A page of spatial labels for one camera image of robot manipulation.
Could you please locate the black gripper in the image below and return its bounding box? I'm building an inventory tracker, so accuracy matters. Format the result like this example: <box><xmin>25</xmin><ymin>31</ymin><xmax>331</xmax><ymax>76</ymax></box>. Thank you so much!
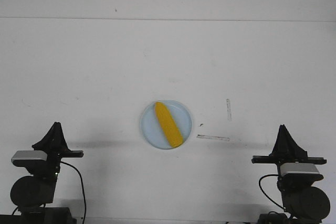
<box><xmin>251</xmin><ymin>125</ymin><xmax>327</xmax><ymax>171</ymax></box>
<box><xmin>31</xmin><ymin>122</ymin><xmax>84</xmax><ymax>179</ymax></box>

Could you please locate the light blue round plate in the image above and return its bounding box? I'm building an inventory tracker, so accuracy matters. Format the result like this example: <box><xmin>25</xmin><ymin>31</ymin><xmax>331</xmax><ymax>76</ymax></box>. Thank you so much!
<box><xmin>140</xmin><ymin>100</ymin><xmax>193</xmax><ymax>150</ymax></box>

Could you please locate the yellow toy corn cob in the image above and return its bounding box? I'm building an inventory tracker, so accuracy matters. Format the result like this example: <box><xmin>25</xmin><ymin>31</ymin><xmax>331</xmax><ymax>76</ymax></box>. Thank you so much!
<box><xmin>154</xmin><ymin>102</ymin><xmax>184</xmax><ymax>148</ymax></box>

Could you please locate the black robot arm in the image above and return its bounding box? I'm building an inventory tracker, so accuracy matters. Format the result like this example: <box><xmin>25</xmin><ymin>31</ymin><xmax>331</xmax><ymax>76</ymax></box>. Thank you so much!
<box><xmin>1</xmin><ymin>122</ymin><xmax>83</xmax><ymax>223</ymax></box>
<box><xmin>251</xmin><ymin>125</ymin><xmax>331</xmax><ymax>223</ymax></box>

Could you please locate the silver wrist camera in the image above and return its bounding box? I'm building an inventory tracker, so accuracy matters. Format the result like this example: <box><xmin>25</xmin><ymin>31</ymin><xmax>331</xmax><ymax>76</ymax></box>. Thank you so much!
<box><xmin>280</xmin><ymin>163</ymin><xmax>320</xmax><ymax>177</ymax></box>
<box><xmin>11</xmin><ymin>150</ymin><xmax>47</xmax><ymax>167</ymax></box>

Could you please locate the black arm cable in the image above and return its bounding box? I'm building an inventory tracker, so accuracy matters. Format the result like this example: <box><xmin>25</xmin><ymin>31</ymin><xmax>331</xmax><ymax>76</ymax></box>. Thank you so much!
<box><xmin>60</xmin><ymin>161</ymin><xmax>87</xmax><ymax>222</ymax></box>
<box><xmin>258</xmin><ymin>174</ymin><xmax>287</xmax><ymax>211</ymax></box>

